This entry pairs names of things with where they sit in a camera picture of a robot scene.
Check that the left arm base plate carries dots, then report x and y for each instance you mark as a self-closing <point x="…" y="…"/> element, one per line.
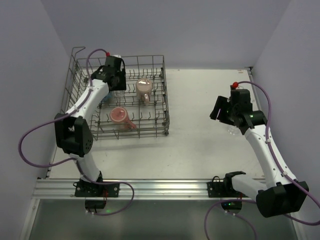
<point x="96" y="195"/>

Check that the blue printed cup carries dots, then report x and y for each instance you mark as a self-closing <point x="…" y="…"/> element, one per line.
<point x="107" y="98"/>

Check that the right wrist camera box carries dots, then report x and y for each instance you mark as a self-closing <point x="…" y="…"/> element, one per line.
<point x="240" y="87"/>

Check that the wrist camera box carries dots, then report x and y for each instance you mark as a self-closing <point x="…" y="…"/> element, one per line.
<point x="116" y="57"/>
<point x="240" y="87"/>

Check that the aluminium mounting rail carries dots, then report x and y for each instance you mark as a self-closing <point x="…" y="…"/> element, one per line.
<point x="144" y="189"/>

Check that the salmon pink mug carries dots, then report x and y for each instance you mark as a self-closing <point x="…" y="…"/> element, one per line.
<point x="120" y="117"/>

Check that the grey wire dish rack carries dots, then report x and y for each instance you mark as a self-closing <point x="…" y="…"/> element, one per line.
<point x="151" y="120"/>

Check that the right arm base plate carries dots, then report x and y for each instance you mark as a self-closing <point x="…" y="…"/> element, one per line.
<point x="216" y="188"/>

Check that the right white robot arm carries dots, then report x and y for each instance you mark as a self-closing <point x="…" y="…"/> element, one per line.
<point x="282" y="193"/>

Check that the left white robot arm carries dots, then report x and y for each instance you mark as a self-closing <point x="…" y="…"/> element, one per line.
<point x="72" y="132"/>

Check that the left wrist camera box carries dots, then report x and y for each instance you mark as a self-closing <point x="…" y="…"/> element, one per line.
<point x="116" y="57"/>

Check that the pale pink mug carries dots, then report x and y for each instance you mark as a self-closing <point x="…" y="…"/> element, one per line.
<point x="144" y="88"/>

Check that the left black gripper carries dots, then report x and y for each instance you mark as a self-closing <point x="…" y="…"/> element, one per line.
<point x="119" y="81"/>

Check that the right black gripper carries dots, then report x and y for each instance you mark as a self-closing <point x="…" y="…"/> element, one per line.
<point x="222" y="110"/>

